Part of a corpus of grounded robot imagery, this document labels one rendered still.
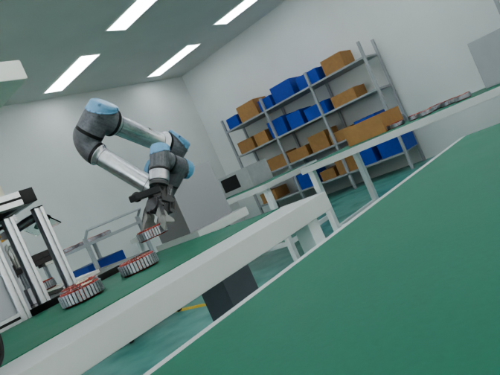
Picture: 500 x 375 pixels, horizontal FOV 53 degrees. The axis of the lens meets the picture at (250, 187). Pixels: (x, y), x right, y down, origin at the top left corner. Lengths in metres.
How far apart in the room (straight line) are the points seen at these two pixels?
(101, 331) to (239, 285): 1.45
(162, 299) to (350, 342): 0.63
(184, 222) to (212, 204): 0.18
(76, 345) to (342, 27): 7.79
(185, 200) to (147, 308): 1.28
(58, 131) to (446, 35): 5.99
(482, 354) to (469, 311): 0.05
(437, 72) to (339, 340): 7.56
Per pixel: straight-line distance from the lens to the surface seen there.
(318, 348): 0.33
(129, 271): 1.40
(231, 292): 2.21
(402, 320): 0.33
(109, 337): 0.86
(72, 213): 8.12
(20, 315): 1.62
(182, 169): 1.94
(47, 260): 1.87
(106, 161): 2.04
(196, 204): 2.17
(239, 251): 1.06
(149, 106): 9.67
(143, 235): 1.75
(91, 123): 2.05
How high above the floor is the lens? 0.87
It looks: 1 degrees down
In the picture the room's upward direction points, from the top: 24 degrees counter-clockwise
